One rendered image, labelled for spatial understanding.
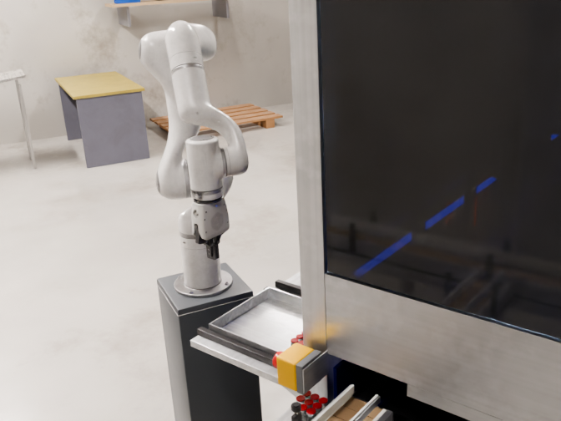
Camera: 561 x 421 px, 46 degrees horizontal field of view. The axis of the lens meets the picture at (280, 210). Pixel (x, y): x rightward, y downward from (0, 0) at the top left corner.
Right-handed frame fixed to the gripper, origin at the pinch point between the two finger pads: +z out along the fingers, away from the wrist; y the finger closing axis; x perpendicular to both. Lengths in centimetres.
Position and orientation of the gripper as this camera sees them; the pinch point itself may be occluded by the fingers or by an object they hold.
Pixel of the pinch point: (212, 251)
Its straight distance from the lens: 178.8
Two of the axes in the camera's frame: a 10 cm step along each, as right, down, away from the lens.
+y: 6.2, -3.0, 7.2
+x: -7.8, -1.8, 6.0
